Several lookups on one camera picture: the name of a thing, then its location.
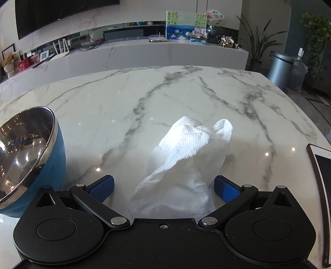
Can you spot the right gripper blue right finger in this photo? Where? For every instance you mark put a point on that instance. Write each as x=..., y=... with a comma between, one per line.
x=236, y=199

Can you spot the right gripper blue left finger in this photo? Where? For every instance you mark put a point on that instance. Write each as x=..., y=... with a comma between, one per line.
x=91, y=197

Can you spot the white paper towel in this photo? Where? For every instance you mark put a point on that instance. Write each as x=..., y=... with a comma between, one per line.
x=180, y=171

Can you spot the blue steel bowl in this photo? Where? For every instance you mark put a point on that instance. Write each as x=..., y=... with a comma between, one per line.
x=32, y=156

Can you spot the white smartphone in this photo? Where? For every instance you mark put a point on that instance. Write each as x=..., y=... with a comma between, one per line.
x=320, y=160

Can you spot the grey trash can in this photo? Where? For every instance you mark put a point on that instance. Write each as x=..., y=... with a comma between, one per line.
x=281, y=69

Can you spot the water jug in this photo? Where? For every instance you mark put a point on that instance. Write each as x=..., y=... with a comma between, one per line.
x=298, y=73

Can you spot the white wifi router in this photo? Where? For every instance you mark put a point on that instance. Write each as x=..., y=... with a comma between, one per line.
x=61, y=49

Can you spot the white digital clock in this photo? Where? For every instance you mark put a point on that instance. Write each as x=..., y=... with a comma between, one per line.
x=44, y=55

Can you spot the red gift box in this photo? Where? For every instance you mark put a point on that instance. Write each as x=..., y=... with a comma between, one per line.
x=23, y=64

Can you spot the teddy bear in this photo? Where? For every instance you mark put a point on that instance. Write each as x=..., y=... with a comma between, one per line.
x=9, y=65

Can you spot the potted orchid plant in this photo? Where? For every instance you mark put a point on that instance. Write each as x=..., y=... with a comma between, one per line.
x=258, y=42

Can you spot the cow figurines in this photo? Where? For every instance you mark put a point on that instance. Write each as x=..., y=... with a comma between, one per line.
x=228, y=42

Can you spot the small framed photo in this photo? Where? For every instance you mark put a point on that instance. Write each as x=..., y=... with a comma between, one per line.
x=199, y=36

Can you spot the flat silver device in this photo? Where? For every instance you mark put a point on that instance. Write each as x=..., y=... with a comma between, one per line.
x=157, y=39

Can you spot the white paper fan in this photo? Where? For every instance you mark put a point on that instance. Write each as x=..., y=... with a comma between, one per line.
x=214, y=17

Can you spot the lotus painting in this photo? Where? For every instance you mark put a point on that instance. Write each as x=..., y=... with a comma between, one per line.
x=179, y=25

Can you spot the leafy green plant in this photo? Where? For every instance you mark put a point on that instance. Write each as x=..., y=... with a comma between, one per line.
x=317, y=33

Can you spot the black television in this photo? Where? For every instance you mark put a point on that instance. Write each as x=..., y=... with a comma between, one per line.
x=32, y=15

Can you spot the black picture frame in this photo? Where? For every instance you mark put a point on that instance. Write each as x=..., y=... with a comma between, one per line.
x=9, y=50

